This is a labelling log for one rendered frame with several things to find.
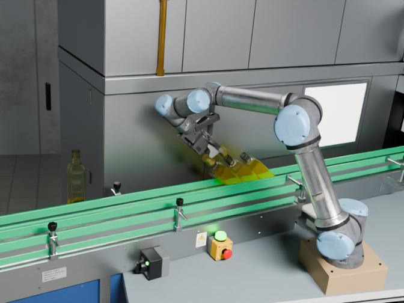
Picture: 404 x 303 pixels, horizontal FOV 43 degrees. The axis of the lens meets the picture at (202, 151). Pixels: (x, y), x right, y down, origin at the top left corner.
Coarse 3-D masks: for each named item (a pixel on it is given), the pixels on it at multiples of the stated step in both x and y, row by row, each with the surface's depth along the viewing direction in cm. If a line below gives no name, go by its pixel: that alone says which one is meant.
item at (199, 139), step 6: (192, 126) 192; (186, 132) 192; (192, 132) 195; (198, 132) 196; (204, 132) 196; (186, 138) 196; (192, 138) 196; (198, 138) 196; (204, 138) 196; (192, 144) 197; (198, 144) 196; (204, 144) 198; (198, 150) 197
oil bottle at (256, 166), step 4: (252, 156) 219; (252, 160) 216; (256, 160) 216; (248, 164) 216; (252, 164) 216; (256, 164) 216; (260, 164) 217; (252, 168) 216; (256, 168) 217; (260, 168) 218; (264, 168) 219; (252, 172) 217; (256, 172) 218; (260, 172) 219; (264, 172) 220; (268, 172) 221; (260, 176) 220; (264, 176) 221; (268, 176) 222; (272, 176) 224
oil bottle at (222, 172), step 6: (216, 162) 209; (216, 168) 207; (222, 168) 207; (228, 168) 210; (216, 174) 207; (222, 174) 208; (228, 174) 210; (234, 174) 212; (222, 180) 210; (228, 180) 211; (234, 180) 213; (240, 180) 215
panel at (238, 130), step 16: (352, 80) 251; (368, 80) 254; (224, 112) 216; (240, 112) 220; (256, 112) 225; (224, 128) 219; (240, 128) 224; (256, 128) 228; (272, 128) 233; (224, 144) 222; (240, 144) 227; (256, 144) 232; (272, 144) 237; (336, 144) 259; (240, 160) 230
